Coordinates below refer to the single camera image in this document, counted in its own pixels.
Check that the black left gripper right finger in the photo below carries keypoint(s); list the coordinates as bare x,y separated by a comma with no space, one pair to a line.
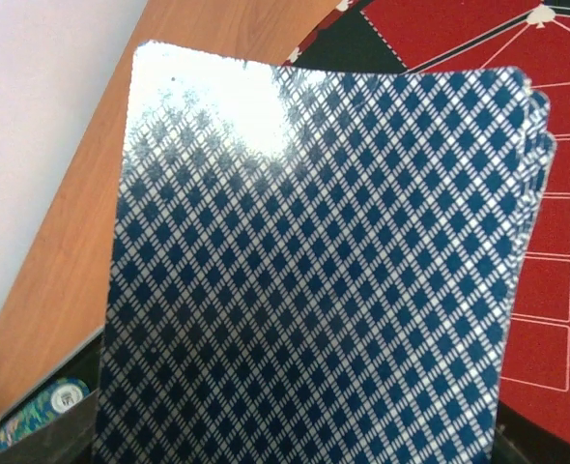
520,441

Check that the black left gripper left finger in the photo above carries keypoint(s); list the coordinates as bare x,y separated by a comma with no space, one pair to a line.
67,439

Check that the blue playing card deck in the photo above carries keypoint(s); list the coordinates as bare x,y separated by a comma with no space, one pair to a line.
224,335

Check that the poker chip row in case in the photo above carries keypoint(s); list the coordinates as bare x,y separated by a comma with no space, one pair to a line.
51,403

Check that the aluminium poker chip case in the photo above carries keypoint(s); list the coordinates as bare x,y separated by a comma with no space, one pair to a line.
83,363

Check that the round red black poker mat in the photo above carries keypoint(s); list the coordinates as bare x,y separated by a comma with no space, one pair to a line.
458,178

